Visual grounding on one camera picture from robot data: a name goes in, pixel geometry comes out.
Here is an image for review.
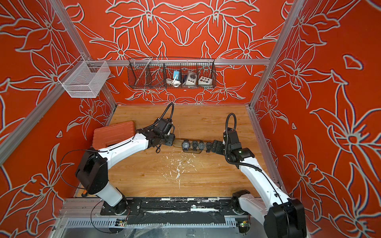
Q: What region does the black wire wall basket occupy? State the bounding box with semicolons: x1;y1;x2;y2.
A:
127;57;217;89

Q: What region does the white box with dots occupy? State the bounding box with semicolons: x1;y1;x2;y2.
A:
198;76;213;87

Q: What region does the black watch placed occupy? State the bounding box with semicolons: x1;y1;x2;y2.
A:
205;142;212;153

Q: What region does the black slim round watch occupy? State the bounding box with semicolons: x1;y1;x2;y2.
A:
198;140;205;151

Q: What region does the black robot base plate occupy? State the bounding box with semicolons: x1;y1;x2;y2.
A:
100;197;254;226

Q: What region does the small circuit board right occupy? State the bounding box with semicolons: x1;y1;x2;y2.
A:
238;220;251;234

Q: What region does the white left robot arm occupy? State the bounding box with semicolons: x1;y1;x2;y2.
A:
75;103;175;215

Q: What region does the orange plastic tool case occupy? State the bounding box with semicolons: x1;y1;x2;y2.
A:
92;121;136;150

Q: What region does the small circuit board left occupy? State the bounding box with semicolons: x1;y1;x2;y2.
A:
115;218;128;227

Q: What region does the black chunky sport watch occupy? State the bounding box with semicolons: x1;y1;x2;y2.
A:
182;139;191;151

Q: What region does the white grey round device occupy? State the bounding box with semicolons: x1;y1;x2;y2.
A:
184;71;197;86

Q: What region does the white mesh wall basket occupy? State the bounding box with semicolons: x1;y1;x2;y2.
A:
59;61;111;98

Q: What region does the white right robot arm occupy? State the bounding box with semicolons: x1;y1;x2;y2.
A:
212;113;307;238

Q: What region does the blue white small box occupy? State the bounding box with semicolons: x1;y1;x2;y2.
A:
173;71;181;81

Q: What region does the dark wooden watch stand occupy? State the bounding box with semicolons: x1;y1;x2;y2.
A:
173;139;207;154

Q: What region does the black watch dark red dial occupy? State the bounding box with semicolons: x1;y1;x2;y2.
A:
191;140;199;151

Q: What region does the small circuit board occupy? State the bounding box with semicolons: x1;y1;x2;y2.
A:
238;220;251;234
115;218;128;227

